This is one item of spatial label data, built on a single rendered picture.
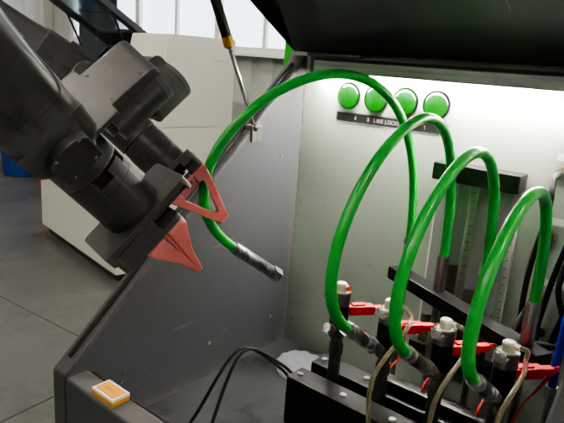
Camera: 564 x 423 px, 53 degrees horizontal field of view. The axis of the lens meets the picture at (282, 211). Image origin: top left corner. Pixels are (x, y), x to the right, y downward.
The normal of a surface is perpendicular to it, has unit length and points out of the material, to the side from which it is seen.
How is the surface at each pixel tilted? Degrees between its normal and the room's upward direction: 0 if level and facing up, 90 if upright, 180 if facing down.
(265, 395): 0
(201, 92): 90
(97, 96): 65
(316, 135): 90
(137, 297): 90
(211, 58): 90
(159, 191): 45
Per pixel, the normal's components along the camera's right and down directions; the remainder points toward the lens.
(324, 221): -0.64, 0.15
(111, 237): -0.53, -0.62
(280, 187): 0.77, 0.22
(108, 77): 0.10, -0.23
